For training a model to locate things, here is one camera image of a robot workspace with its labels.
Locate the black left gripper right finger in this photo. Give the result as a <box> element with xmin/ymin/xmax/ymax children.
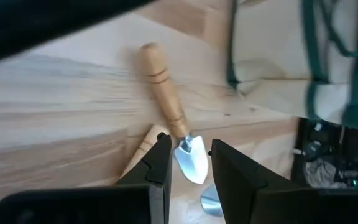
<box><xmin>211</xmin><ymin>139</ymin><xmax>358</xmax><ymax>224</ymax></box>

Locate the wooden handle garden tool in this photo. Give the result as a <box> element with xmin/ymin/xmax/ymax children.
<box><xmin>119</xmin><ymin>124</ymin><xmax>170</xmax><ymax>186</ymax></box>

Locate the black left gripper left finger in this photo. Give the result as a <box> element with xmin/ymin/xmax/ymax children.
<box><xmin>0</xmin><ymin>133</ymin><xmax>173</xmax><ymax>224</ymax></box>

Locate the narrow trowel with wooden handle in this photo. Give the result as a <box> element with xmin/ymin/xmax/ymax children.
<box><xmin>138</xmin><ymin>42</ymin><xmax>209</xmax><ymax>185</ymax></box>

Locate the wide trowel with wooden handle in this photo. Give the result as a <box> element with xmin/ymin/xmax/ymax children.
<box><xmin>200</xmin><ymin>184</ymin><xmax>224</xmax><ymax>218</ymax></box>

